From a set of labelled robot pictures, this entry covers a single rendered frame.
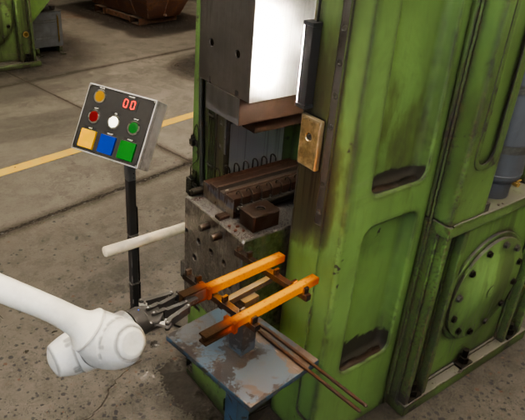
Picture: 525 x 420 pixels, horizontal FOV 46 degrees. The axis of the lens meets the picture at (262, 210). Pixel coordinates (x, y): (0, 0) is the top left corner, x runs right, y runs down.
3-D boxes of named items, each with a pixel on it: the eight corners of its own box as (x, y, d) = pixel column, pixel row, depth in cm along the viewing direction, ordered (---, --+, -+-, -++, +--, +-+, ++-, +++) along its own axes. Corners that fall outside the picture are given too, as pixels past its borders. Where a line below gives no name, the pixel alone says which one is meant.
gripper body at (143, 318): (120, 328, 158) (150, 314, 164) (139, 346, 153) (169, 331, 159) (119, 305, 154) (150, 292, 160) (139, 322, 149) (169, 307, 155)
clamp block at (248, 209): (252, 233, 212) (253, 217, 209) (238, 222, 218) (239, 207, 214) (279, 224, 219) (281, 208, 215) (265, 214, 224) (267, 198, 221)
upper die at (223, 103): (237, 126, 203) (239, 98, 198) (205, 107, 216) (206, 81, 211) (331, 107, 226) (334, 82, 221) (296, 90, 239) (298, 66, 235)
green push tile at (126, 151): (130, 162, 239) (136, 143, 239) (115, 157, 242) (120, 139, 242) (133, 162, 241) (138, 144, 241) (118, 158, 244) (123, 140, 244)
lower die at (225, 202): (232, 218, 220) (233, 197, 216) (202, 195, 233) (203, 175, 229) (319, 191, 243) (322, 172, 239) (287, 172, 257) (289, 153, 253)
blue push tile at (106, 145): (110, 155, 243) (116, 137, 243) (95, 151, 246) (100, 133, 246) (113, 156, 245) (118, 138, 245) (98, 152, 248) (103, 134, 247)
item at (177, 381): (197, 457, 239) (197, 454, 238) (129, 367, 278) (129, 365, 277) (276, 412, 261) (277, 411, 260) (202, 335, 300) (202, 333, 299)
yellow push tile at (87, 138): (90, 149, 247) (96, 131, 246) (76, 144, 250) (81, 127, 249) (93, 150, 249) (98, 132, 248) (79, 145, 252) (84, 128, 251)
